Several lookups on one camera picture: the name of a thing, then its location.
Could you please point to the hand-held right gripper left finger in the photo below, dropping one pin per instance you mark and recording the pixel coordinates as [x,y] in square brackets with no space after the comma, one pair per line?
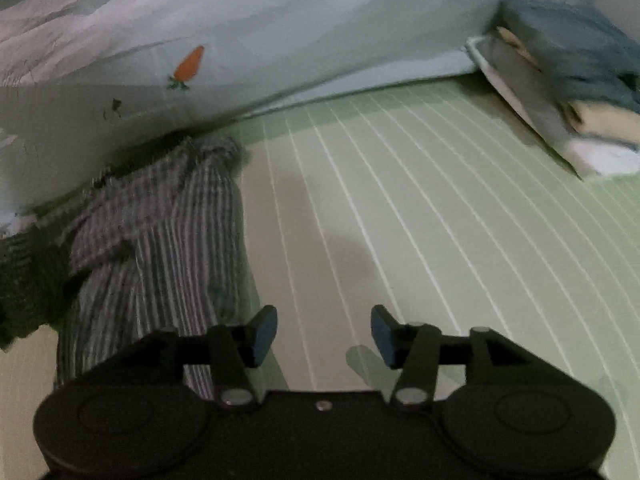
[264,332]

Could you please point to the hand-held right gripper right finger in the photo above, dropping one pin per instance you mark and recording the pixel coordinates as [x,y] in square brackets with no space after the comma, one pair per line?
[382,334]

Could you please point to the blue plaid shirt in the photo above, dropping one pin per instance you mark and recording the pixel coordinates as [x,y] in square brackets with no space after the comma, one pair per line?
[170,240]

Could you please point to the green grid bed sheet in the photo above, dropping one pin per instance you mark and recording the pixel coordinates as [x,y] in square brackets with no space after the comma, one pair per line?
[425,185]

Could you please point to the dark cloth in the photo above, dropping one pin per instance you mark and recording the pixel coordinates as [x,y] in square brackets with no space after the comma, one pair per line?
[30,285]

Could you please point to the folded white garment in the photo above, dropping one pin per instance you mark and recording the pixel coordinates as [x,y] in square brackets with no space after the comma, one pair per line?
[530,90]

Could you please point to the folded beige garment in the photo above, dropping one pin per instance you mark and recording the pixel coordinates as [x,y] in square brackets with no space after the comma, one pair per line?
[600,115]

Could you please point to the light blue printed quilt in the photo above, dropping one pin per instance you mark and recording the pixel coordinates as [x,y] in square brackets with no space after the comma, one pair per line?
[300,25]

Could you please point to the folded blue garment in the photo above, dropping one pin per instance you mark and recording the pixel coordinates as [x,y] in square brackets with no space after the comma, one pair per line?
[575,45]

